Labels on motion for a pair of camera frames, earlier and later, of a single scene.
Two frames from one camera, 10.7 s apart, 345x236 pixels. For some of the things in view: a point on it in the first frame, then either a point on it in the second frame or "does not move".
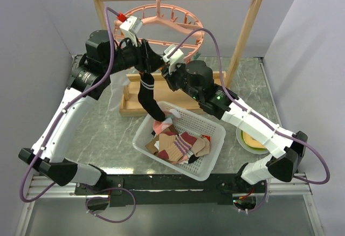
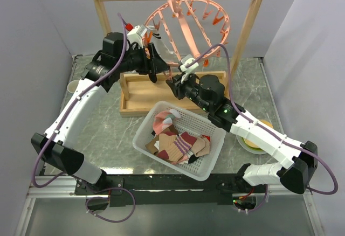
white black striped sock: x=118 y=80 to x=167 y=55
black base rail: x=160 y=190 does not move
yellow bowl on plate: x=250 y=143 does not move
